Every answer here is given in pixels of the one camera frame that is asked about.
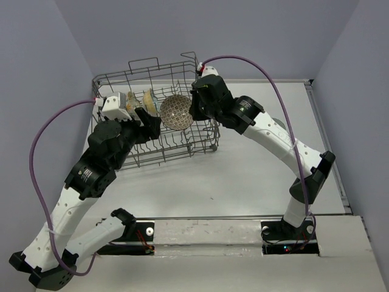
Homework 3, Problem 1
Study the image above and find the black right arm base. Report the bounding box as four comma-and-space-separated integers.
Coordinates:
261, 220, 320, 255

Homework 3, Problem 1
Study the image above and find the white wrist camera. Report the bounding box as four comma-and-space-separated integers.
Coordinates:
196, 62, 219, 78
101, 92, 131, 120

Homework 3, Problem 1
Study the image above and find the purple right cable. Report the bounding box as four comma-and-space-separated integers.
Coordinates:
197, 55, 317, 253

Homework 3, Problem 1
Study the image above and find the plain teal bowl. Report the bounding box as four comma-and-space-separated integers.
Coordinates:
273, 118, 286, 130

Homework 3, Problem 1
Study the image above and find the orange flower bowl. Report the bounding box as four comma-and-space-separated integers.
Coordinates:
126, 91, 142, 111

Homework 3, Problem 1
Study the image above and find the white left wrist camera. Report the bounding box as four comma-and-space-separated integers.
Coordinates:
101, 92, 131, 120

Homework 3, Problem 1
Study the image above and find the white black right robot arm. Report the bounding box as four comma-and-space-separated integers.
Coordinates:
189, 74, 336, 238

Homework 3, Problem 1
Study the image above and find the brown patterned bowl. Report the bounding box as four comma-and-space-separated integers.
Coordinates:
160, 94, 193, 131

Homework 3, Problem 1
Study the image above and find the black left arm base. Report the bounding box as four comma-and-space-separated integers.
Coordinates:
97, 220, 155, 256

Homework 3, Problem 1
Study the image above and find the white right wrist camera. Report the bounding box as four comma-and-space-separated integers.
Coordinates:
196, 62, 219, 78

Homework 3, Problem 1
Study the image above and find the teal yellow sun bowl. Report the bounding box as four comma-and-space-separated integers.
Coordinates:
142, 88, 160, 116

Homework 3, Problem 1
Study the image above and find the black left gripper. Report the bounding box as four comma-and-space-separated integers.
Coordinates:
105, 108, 162, 170

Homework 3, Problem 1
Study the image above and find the grey wire dish rack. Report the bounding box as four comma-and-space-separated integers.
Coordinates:
92, 52, 220, 169

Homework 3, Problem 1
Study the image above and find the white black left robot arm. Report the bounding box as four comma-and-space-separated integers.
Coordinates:
9, 108, 161, 291

